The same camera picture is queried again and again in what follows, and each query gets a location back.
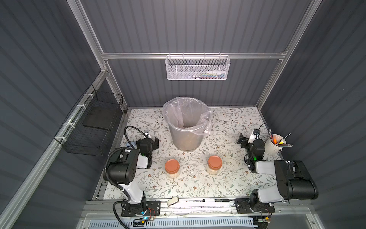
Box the oatmeal glass jar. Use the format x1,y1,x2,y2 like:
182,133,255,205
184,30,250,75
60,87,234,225
206,164,221,176
165,167,180,179

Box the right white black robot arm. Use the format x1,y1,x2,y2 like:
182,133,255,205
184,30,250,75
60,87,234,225
237,134,319,213

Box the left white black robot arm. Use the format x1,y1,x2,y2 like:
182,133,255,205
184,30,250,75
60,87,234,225
103,138,159,205

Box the white utensil cup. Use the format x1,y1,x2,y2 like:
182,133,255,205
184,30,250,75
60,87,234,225
265,134,293,154

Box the floral table mat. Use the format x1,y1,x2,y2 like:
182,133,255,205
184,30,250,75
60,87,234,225
121,107,275,199

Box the grey trash bin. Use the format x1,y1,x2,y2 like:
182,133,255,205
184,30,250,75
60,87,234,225
166,98,207,151

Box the clear plastic bin liner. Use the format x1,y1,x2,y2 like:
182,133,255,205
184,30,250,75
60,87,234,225
163,97,213,136

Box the white tape roll piece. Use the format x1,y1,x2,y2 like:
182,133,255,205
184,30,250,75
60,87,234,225
166,197,179,207

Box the white perforated vent strip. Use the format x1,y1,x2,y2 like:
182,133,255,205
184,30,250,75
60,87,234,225
85,217,258,229

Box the markers in white basket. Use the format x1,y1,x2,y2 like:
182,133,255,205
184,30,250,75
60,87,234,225
181,70,227,80

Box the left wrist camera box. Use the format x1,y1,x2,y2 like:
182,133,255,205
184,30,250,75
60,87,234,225
144,130,151,138

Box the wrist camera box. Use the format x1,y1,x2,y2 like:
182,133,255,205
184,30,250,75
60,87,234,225
144,130,151,138
248,129,261,143

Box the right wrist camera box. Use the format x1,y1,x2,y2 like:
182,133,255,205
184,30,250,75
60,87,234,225
248,129,261,143

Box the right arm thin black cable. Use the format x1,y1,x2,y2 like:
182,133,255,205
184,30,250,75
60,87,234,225
258,123,272,141

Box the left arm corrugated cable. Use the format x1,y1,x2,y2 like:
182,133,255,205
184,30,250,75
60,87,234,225
103,125,150,184

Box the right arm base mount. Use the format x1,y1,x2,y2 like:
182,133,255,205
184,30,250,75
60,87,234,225
234,198,275,215

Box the black wire basket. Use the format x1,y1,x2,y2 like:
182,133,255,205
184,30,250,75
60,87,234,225
55,88,124,156

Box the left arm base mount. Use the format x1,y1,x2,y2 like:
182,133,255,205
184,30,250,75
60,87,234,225
121,201,161,217

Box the white wire mesh basket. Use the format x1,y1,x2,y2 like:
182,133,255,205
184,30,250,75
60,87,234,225
165,55,231,81

